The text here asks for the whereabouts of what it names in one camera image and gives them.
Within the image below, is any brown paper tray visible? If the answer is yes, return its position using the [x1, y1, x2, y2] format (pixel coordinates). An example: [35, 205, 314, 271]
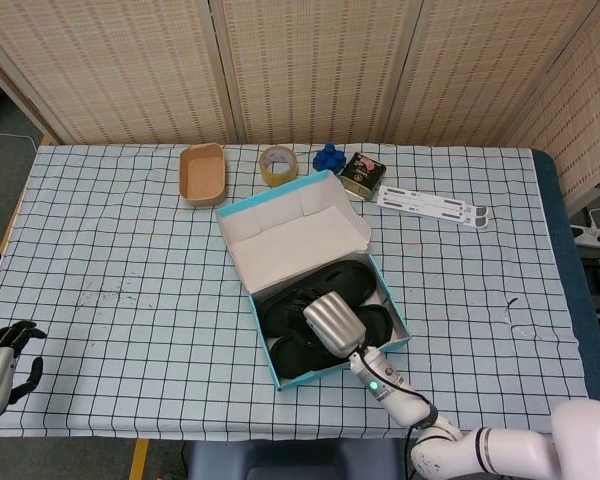
[178, 142, 227, 209]

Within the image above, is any dark blue stool seat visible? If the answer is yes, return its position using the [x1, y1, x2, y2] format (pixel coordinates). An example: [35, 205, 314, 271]
[187, 439, 411, 480]

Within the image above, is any blue ball cluster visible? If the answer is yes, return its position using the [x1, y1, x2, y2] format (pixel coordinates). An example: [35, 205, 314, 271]
[312, 143, 350, 175]

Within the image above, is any thin white cable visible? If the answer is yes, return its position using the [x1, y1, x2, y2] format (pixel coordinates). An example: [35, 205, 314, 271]
[0, 132, 39, 151]

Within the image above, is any white chair base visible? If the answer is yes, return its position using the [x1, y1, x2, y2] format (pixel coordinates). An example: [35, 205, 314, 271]
[569, 205, 600, 250]

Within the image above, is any dark tin can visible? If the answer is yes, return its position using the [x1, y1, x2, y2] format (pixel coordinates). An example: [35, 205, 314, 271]
[336, 152, 387, 203]

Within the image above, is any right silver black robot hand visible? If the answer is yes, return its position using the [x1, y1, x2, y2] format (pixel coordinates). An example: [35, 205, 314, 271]
[284, 292, 367, 360]

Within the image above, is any white black checkered tablecloth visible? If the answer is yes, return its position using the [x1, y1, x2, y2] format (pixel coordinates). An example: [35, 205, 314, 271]
[0, 143, 596, 444]

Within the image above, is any bamboo folding screen panel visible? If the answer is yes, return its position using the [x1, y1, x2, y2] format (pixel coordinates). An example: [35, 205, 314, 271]
[384, 0, 600, 147]
[504, 0, 600, 216]
[209, 0, 424, 146]
[0, 0, 241, 146]

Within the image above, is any black rubber slipper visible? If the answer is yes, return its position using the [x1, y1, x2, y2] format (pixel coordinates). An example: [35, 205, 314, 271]
[269, 303, 394, 381]
[257, 259, 376, 336]

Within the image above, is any white folding stand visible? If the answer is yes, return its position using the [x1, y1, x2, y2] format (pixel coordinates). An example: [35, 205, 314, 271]
[376, 184, 494, 231]

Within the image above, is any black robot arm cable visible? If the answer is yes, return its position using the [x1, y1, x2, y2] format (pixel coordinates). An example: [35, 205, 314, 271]
[357, 348, 439, 480]

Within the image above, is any blue padded table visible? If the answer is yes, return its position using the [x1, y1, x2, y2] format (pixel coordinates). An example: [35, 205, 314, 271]
[529, 148, 600, 401]

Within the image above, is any blue cardboard shoe box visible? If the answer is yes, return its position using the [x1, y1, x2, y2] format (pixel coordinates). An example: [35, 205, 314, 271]
[214, 169, 412, 392]

